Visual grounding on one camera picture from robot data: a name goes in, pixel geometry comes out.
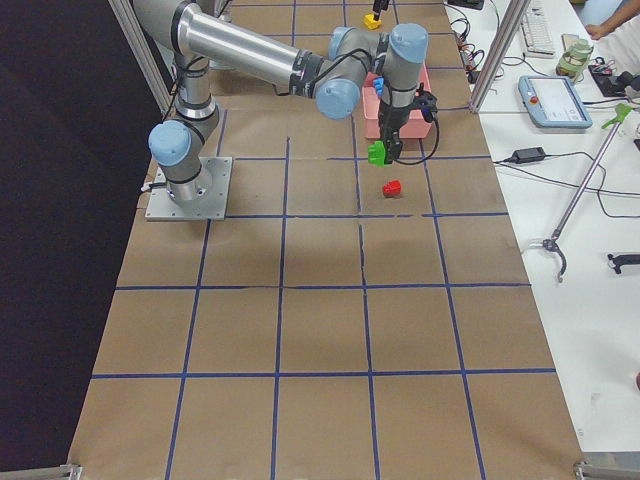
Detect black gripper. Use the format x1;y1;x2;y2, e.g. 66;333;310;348
372;0;389;20
377;82;439;163

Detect yellow toy block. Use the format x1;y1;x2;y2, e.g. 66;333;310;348
363;14;382;30

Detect green toy block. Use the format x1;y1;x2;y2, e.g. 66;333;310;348
368;140;393;166

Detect blue toy block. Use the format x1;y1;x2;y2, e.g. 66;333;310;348
372;77;385;97

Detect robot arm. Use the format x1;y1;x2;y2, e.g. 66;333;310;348
133;1;432;203

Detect pink plastic box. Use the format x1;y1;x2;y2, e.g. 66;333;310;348
361;73;431;140

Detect red toy block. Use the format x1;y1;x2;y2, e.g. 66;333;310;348
382;179;402;198

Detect black power adapter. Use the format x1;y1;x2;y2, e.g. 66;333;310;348
512;147;546;164

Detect white keyboard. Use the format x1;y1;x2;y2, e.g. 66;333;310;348
520;0;556;59

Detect blue teach pendant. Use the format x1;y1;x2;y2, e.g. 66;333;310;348
518;76;593;131

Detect glass jar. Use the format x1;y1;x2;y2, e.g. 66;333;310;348
555;38;593;81

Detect aluminium frame post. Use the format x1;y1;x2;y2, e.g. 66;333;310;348
469;0;530;113

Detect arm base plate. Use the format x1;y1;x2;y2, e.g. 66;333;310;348
146;157;233;221

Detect green handled reacher grabber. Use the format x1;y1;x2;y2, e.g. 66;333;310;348
537;104;637;283

